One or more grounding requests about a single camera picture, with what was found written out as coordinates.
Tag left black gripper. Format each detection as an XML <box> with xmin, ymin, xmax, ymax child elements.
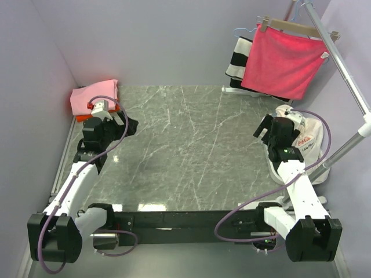
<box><xmin>100</xmin><ymin>110</ymin><xmax>138</xmax><ymax>149</ymax></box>

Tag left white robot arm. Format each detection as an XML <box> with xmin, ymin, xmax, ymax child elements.
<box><xmin>27</xmin><ymin>111</ymin><xmax>139</xmax><ymax>264</ymax></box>

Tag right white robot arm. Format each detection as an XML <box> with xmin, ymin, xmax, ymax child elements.
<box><xmin>253</xmin><ymin>115</ymin><xmax>343</xmax><ymax>262</ymax></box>

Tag white coca-cola t-shirt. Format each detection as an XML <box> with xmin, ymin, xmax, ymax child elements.
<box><xmin>272</xmin><ymin>104</ymin><xmax>331</xmax><ymax>185</ymax></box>

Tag white laundry basket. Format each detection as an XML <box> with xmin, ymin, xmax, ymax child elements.
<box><xmin>265</xmin><ymin>144</ymin><xmax>285</xmax><ymax>185</ymax></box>

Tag folded orange t-shirt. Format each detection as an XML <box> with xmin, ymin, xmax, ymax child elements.
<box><xmin>70</xmin><ymin>98</ymin><xmax>119</xmax><ymax>122</ymax></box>

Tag folded pink t-shirt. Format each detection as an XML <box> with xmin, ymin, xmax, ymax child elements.
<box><xmin>70</xmin><ymin>79</ymin><xmax>118</xmax><ymax>116</ymax></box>

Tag black white striped cloth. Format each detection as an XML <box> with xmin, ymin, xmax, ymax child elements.
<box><xmin>224</xmin><ymin>36</ymin><xmax>292</xmax><ymax>103</ymax></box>

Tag red hanging towel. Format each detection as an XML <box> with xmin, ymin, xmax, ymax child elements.
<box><xmin>241</xmin><ymin>24</ymin><xmax>329</xmax><ymax>100</ymax></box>

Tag silver clothes rack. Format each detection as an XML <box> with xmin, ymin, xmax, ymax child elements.
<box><xmin>221</xmin><ymin>0</ymin><xmax>371</xmax><ymax>211</ymax></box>

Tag wooden clip hanger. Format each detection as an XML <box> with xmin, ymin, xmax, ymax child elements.
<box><xmin>257</xmin><ymin>16</ymin><xmax>322</xmax><ymax>39</ymax></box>

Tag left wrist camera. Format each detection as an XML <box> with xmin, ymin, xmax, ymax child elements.
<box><xmin>88</xmin><ymin>100</ymin><xmax>113</xmax><ymax>120</ymax></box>

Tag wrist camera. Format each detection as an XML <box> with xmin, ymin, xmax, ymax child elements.
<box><xmin>88</xmin><ymin>100</ymin><xmax>113</xmax><ymax>120</ymax></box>
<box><xmin>284</xmin><ymin>109</ymin><xmax>305</xmax><ymax>129</ymax></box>

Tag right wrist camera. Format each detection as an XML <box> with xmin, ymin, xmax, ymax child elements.
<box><xmin>284</xmin><ymin>109</ymin><xmax>305</xmax><ymax>129</ymax></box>

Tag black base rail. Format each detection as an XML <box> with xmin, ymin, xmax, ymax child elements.
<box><xmin>86</xmin><ymin>210</ymin><xmax>288</xmax><ymax>251</ymax></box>

